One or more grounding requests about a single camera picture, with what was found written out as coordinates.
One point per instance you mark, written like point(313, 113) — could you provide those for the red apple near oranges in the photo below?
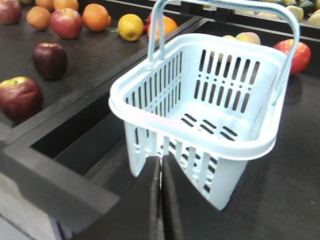
point(67, 23)

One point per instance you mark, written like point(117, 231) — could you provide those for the red yellow apple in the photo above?
point(20, 98)

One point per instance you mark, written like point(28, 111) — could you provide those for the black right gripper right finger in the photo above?
point(269, 203)

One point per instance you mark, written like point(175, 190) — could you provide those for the yellow lemon fruit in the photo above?
point(130, 27)

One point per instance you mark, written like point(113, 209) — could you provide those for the black wooden produce stand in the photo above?
point(81, 145)

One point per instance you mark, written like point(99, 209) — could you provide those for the light blue plastic basket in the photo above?
point(212, 103)

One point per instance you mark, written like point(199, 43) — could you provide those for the dark red apple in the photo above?
point(50, 60)

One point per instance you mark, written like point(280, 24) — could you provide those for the orange fruit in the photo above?
point(96, 18)

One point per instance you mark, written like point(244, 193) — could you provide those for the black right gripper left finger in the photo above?
point(135, 215)

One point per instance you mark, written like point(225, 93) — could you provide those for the bright red apple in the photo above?
point(301, 58)

